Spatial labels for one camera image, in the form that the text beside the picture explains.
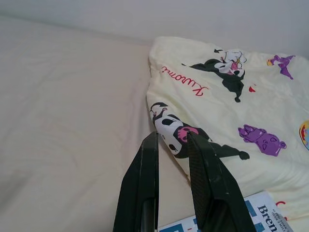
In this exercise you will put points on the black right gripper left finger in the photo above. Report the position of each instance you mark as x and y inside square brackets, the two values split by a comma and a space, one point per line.
[140, 183]

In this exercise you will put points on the cream sheeted mattress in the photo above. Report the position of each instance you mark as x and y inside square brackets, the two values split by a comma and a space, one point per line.
[72, 108]

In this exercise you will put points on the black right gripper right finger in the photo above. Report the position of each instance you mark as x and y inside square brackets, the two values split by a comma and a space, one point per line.
[212, 188]

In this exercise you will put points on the cream cartoon print blanket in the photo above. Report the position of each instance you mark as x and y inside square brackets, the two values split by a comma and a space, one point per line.
[217, 101]

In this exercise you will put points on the blue and white book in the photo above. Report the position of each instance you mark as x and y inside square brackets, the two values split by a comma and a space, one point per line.
[263, 212]

